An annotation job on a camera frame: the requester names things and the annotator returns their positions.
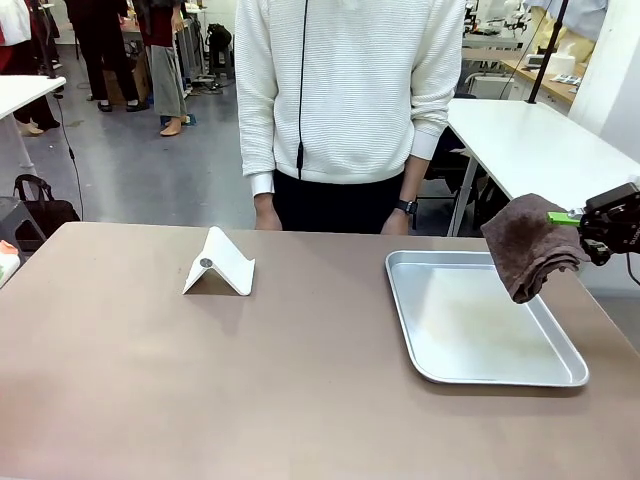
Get black handbag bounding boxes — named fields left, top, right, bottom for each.
left=13, top=173, right=82, bottom=237

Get black lanyard microphone cable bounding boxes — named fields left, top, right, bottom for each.
left=296, top=0, right=309, bottom=180

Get person's left forearm white sleeve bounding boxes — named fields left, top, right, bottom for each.
left=398, top=107, right=450, bottom=203

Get thin black floor cable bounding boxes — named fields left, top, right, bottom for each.
left=52, top=91, right=86, bottom=222

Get yellow garment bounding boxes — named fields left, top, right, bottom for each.
left=528, top=6, right=599, bottom=67

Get background work desk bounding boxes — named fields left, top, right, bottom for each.
left=460, top=34, right=534, bottom=99

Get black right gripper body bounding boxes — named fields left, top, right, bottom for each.
left=579, top=182, right=640, bottom=257

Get black backpack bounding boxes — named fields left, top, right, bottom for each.
left=205, top=22, right=234, bottom=52

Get black office chair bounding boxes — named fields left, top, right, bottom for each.
left=413, top=127, right=497, bottom=234

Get person's left hand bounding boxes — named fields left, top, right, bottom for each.
left=380, top=211, right=412, bottom=237

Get bystander in gray skirt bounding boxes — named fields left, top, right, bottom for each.
left=137, top=0, right=194, bottom=138

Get wooden workbench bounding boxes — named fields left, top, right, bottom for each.
left=499, top=56, right=587, bottom=114

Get white knit sweater torso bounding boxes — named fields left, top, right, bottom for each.
left=233, top=0, right=467, bottom=185

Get large white table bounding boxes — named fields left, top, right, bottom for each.
left=443, top=97, right=640, bottom=238

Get bystander in red clothes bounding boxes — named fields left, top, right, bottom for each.
left=0, top=0, right=63, bottom=137

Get silver metal tray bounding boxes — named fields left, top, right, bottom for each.
left=384, top=249, right=590, bottom=388

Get bystander in black trousers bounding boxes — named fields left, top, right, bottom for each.
left=66, top=0, right=151, bottom=114

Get small white table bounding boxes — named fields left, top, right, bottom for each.
left=0, top=74, right=68, bottom=172

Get person's right hand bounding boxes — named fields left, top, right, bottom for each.
left=253, top=192, right=284, bottom=232

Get black trousers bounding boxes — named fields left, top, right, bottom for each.
left=272, top=168, right=408, bottom=236

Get brown-gray terry cloth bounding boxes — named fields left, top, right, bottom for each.
left=480, top=193, right=592, bottom=305

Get person's right forearm white sleeve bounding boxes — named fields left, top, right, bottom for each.
left=238, top=104, right=277, bottom=198

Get black vertical pole stand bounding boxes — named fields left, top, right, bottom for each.
left=528, top=0, right=572, bottom=105

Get white folded tablet stand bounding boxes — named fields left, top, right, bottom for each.
left=181, top=225, right=257, bottom=297

